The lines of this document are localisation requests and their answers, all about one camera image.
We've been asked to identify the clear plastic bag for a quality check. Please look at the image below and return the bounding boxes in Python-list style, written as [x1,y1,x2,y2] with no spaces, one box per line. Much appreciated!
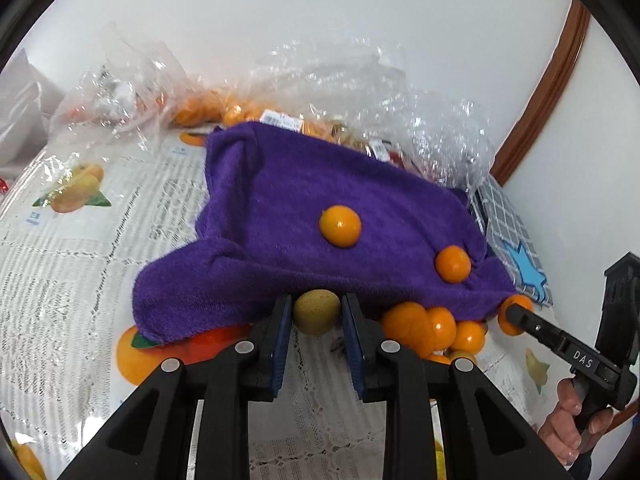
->
[47,22,221,153]
[350,42,497,197]
[215,35,386,146]

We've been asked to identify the yellow-green round fruit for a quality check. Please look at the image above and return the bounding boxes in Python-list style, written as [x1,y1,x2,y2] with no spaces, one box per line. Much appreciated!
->
[293,289,335,336]

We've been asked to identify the large orange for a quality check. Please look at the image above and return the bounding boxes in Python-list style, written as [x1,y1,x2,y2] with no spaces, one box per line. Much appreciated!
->
[381,302,432,359]

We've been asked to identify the brown wooden door frame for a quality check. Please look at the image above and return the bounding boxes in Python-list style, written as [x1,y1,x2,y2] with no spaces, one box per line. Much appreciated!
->
[492,0,593,188]

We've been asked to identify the purple towel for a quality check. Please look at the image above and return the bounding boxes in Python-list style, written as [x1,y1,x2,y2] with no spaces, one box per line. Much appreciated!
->
[132,121,518,347]

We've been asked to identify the person's right hand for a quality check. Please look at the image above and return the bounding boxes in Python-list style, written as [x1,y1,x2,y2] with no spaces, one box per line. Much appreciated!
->
[537,377,616,466]

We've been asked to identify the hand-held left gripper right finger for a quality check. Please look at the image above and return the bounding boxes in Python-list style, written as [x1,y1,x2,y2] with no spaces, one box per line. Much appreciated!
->
[341,294,573,480]

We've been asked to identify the pile of bagged oranges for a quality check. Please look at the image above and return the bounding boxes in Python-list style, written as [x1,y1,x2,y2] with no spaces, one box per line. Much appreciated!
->
[172,87,351,147]

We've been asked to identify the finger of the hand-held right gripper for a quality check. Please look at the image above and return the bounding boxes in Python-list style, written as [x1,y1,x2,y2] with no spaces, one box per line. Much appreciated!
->
[505,305,571,358]

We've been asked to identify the fruit print lace tablecloth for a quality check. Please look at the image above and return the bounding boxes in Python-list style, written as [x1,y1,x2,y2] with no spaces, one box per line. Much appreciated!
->
[0,125,568,480]

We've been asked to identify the grey checkered cushion blue star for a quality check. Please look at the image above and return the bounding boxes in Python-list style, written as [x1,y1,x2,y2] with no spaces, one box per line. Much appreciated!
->
[467,172,556,308]

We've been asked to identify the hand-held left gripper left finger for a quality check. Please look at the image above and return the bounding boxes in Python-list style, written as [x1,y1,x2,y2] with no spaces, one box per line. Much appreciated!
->
[57,294,296,480]

